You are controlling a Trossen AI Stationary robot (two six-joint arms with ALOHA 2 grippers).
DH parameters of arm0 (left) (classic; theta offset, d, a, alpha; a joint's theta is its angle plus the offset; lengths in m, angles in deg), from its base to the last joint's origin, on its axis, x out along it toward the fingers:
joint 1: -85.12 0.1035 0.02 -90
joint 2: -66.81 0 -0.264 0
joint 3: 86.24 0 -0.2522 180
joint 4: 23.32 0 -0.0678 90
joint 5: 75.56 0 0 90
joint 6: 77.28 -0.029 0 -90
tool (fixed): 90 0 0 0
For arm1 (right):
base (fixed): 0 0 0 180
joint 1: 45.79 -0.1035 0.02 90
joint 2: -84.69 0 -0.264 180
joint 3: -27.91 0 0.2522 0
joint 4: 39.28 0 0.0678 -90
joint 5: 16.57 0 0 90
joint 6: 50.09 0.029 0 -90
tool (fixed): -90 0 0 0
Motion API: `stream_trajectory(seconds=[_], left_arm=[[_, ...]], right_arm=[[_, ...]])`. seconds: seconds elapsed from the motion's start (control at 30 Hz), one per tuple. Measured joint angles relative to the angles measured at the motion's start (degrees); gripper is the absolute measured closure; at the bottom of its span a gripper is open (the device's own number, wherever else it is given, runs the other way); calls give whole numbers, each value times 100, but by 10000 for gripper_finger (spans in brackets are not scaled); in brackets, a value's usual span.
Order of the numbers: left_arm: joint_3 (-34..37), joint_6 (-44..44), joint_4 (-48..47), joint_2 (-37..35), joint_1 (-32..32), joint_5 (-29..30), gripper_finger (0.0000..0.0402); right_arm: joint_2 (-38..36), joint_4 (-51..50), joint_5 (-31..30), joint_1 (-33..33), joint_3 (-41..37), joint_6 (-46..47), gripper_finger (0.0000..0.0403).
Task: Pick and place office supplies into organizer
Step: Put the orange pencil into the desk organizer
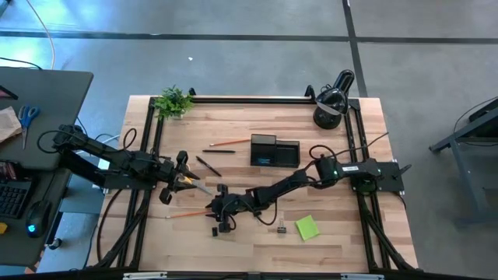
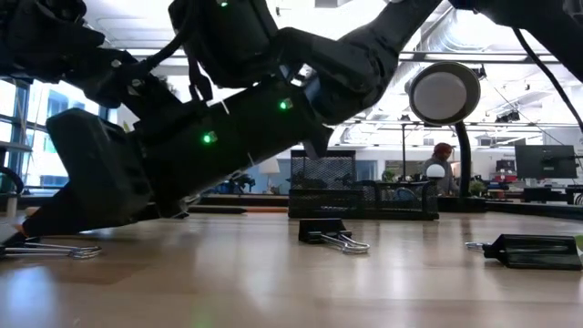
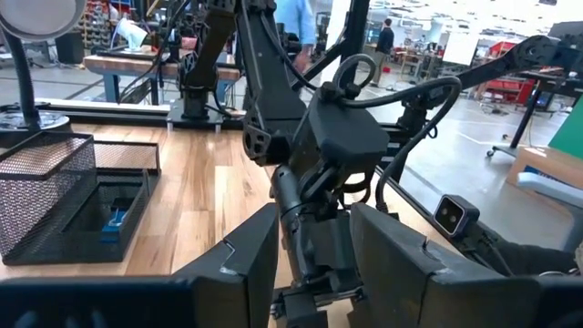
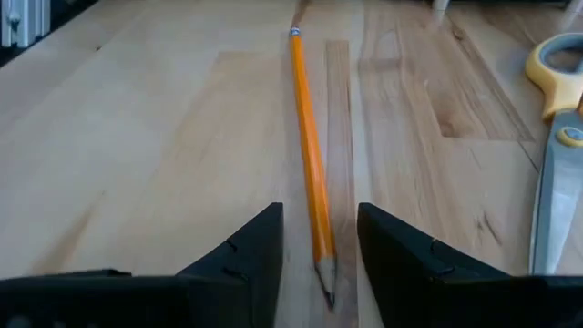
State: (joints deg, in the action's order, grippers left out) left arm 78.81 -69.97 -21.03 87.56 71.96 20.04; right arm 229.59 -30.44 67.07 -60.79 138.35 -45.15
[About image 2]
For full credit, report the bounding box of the black pen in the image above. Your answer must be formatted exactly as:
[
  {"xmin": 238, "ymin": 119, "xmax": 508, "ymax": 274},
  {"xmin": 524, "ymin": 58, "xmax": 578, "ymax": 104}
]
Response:
[{"xmin": 187, "ymin": 205, "xmax": 250, "ymax": 215}]

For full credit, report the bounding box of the person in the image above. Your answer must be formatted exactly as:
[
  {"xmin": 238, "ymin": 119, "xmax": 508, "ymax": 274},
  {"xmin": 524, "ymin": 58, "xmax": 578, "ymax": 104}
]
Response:
[{"xmin": 421, "ymin": 142, "xmax": 461, "ymax": 197}]

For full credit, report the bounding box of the black binder clip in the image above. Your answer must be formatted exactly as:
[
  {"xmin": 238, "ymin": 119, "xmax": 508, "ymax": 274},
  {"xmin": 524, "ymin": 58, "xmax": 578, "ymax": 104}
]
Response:
[
  {"xmin": 298, "ymin": 218, "xmax": 371, "ymax": 255},
  {"xmin": 0, "ymin": 231, "xmax": 103, "ymax": 261},
  {"xmin": 464, "ymin": 233, "xmax": 583, "ymax": 271}
]

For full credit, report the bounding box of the black mesh desk organizer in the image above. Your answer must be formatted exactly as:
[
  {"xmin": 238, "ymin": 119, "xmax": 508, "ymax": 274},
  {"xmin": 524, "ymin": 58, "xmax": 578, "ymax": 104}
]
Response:
[{"xmin": 287, "ymin": 149, "xmax": 441, "ymax": 221}]

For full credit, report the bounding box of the white shade table lamp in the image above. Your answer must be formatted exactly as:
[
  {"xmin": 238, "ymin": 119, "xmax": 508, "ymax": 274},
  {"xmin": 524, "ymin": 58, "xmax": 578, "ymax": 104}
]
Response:
[{"xmin": 259, "ymin": 157, "xmax": 281, "ymax": 183}]

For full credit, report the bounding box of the black desk lamp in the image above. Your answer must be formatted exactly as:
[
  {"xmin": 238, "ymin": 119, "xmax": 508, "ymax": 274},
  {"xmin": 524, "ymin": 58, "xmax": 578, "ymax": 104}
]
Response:
[{"xmin": 408, "ymin": 61, "xmax": 487, "ymax": 214}]

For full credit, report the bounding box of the black background rig frame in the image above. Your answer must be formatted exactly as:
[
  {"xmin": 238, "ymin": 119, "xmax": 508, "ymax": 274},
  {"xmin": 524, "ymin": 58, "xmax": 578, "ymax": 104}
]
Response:
[{"xmin": 339, "ymin": 118, "xmax": 583, "ymax": 183}]

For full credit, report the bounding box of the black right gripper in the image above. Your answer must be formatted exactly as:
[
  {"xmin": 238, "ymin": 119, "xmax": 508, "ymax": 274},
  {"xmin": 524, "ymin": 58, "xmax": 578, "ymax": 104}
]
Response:
[{"xmin": 20, "ymin": 93, "xmax": 259, "ymax": 238}]

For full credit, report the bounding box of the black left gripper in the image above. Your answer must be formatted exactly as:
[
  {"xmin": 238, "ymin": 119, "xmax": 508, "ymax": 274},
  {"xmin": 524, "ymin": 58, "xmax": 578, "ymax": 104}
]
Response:
[{"xmin": 0, "ymin": 0, "xmax": 159, "ymax": 108}]

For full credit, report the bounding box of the black monitor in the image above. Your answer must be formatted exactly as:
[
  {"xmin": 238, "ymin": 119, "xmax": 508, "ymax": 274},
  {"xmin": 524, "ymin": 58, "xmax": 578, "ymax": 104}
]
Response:
[{"xmin": 514, "ymin": 144, "xmax": 578, "ymax": 180}]

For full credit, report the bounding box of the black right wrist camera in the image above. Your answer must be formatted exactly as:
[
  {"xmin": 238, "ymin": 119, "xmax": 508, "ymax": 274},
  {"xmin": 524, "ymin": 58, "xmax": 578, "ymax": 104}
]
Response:
[{"xmin": 168, "ymin": 0, "xmax": 280, "ymax": 102}]

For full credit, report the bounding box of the long ceiling light bar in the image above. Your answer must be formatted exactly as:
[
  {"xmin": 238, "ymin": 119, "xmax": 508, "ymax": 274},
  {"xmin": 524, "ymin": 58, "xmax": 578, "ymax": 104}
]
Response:
[{"xmin": 398, "ymin": 50, "xmax": 561, "ymax": 64}]

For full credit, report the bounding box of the large window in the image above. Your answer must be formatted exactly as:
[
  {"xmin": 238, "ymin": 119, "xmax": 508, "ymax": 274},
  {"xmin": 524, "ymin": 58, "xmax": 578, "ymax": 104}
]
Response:
[{"xmin": 0, "ymin": 77, "xmax": 119, "ymax": 192}]

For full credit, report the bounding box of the black cable loop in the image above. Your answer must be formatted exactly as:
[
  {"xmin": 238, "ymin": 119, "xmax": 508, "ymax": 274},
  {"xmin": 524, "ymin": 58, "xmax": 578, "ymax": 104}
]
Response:
[{"xmin": 0, "ymin": 166, "xmax": 25, "ymax": 195}]

